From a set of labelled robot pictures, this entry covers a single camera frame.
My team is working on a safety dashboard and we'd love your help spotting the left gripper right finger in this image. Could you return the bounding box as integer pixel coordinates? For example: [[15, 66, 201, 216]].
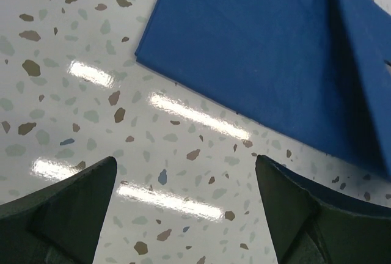
[[255, 155, 390, 263]]

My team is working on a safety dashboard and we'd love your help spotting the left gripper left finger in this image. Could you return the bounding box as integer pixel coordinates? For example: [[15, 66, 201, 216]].
[[1, 156, 117, 263]]

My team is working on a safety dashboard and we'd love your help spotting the blue surgical cloth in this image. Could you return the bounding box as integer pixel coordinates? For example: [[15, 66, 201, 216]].
[[135, 0, 390, 177]]

